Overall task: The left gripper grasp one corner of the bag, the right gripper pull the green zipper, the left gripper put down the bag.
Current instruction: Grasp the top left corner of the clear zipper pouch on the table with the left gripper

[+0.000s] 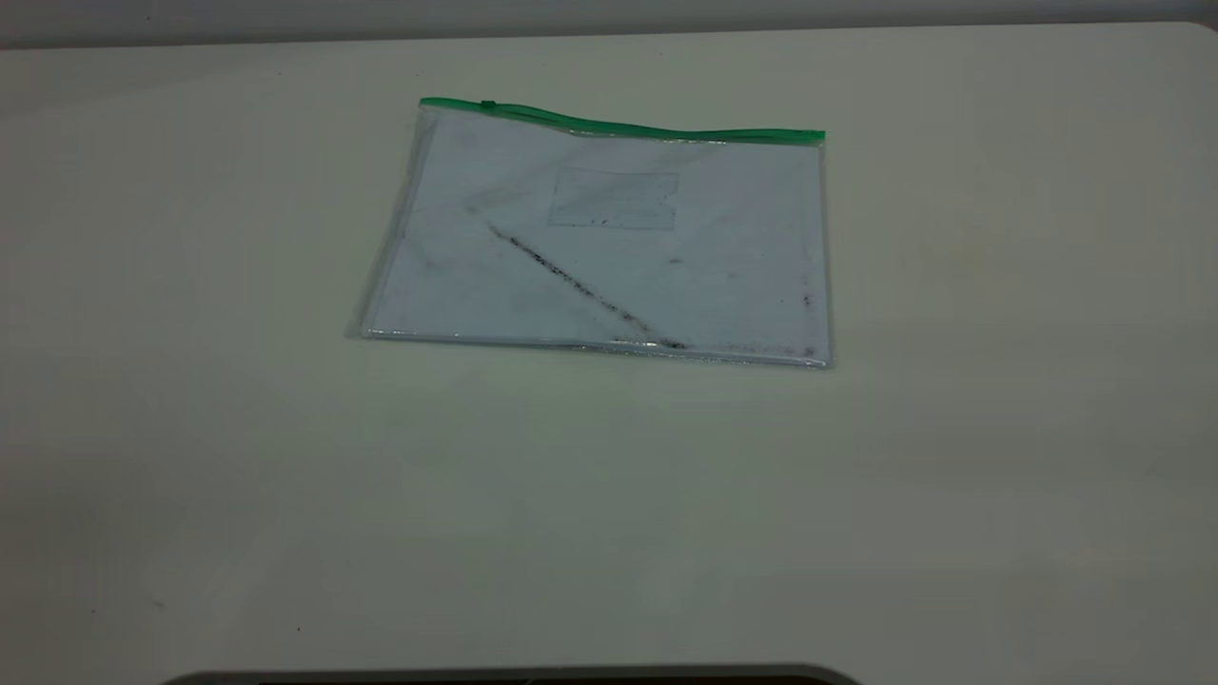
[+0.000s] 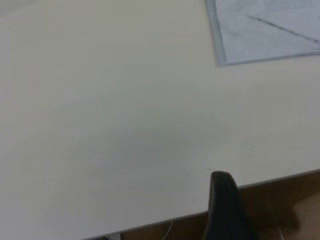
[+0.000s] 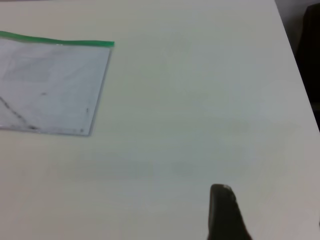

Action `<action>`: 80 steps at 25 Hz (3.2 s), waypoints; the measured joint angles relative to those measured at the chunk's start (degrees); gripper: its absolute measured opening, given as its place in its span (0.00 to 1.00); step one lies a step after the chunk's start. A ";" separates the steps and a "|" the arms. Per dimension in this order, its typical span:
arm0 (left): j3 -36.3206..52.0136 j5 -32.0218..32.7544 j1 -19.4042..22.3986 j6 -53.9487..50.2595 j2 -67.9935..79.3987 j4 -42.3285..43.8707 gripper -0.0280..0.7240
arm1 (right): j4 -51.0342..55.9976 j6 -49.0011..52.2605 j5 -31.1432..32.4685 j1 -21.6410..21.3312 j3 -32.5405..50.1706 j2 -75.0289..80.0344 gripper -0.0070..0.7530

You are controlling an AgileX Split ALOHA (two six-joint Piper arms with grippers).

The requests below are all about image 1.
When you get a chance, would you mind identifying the clear plastic zip bag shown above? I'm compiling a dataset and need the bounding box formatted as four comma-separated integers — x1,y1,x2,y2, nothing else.
344,96,834,370

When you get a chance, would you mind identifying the dark grey robot base edge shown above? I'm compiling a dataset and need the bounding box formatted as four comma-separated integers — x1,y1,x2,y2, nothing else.
162,663,863,685

